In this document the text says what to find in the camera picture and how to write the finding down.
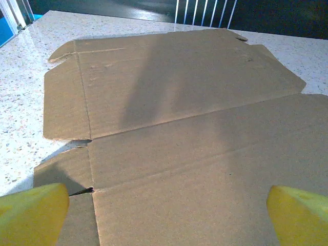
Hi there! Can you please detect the aluminium cell frame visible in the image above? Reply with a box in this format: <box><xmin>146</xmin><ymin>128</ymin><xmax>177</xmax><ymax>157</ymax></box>
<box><xmin>0</xmin><ymin>0</ymin><xmax>35</xmax><ymax>34</ymax></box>

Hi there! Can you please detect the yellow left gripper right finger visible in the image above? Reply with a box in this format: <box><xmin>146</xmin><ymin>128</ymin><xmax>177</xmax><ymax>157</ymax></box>
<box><xmin>266</xmin><ymin>184</ymin><xmax>328</xmax><ymax>246</ymax></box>

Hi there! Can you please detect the brown cardboard paper box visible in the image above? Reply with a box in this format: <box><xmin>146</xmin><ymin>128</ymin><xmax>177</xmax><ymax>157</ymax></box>
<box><xmin>33</xmin><ymin>28</ymin><xmax>328</xmax><ymax>246</ymax></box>

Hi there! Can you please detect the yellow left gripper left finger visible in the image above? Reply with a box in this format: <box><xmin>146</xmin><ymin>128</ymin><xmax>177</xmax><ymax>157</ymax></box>
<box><xmin>0</xmin><ymin>182</ymin><xmax>70</xmax><ymax>246</ymax></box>

